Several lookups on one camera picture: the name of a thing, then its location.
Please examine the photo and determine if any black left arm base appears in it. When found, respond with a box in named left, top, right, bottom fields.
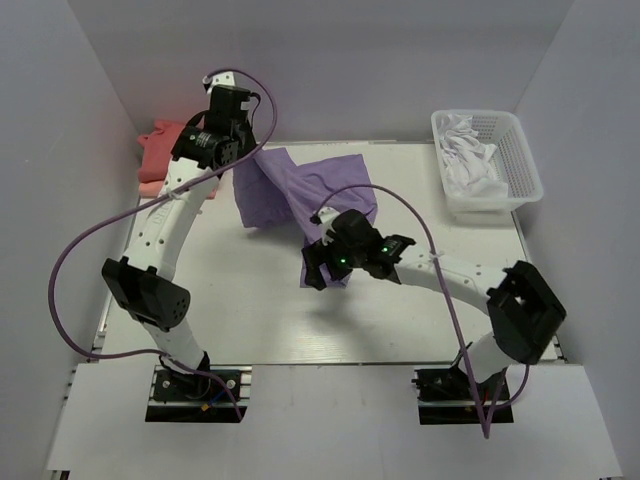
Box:
left=145, top=365, right=252, bottom=424

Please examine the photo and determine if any folded red t-shirt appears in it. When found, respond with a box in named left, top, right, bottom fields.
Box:
left=137, top=120, right=185, bottom=183

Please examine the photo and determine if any white plastic basket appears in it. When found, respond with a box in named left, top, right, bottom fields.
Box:
left=431, top=109, right=544, bottom=214

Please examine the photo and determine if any white crumpled t-shirt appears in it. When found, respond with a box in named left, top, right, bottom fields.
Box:
left=436, top=114, right=508, bottom=199

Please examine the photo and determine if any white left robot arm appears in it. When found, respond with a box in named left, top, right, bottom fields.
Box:
left=102, top=85, right=258, bottom=373

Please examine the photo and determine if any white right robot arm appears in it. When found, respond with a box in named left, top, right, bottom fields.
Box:
left=302, top=207, right=567, bottom=385

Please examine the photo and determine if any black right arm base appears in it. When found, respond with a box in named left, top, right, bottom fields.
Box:
left=412, top=368, right=514, bottom=426

